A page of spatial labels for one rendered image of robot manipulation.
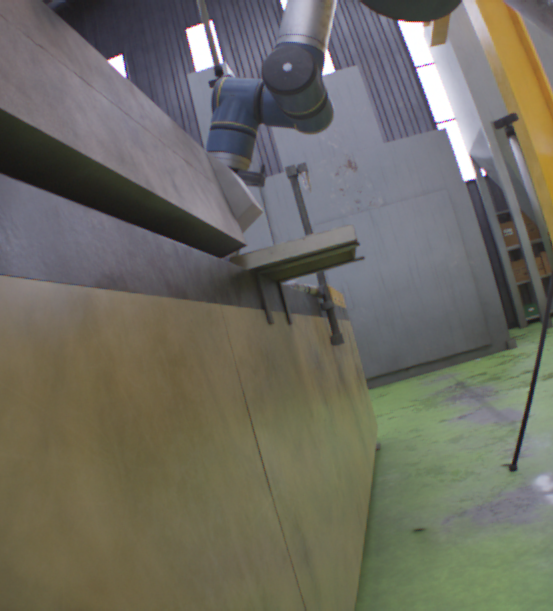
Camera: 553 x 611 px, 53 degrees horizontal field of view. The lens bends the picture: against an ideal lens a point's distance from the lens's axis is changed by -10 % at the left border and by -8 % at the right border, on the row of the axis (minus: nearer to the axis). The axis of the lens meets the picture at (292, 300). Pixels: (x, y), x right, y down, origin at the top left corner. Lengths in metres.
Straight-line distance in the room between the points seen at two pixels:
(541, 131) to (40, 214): 4.34
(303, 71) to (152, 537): 0.89
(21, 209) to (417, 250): 6.26
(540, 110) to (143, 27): 9.44
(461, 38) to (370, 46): 2.90
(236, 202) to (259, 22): 10.84
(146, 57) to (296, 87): 11.21
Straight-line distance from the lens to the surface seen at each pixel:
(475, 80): 8.57
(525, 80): 4.72
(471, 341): 6.56
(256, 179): 1.29
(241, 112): 1.32
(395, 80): 10.97
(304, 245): 0.99
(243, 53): 11.57
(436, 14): 0.47
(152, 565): 0.43
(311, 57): 1.14
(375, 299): 6.50
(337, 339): 1.95
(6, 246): 0.36
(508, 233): 9.97
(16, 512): 0.31
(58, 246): 0.41
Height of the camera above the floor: 0.62
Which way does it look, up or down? 5 degrees up
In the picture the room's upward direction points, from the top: 15 degrees counter-clockwise
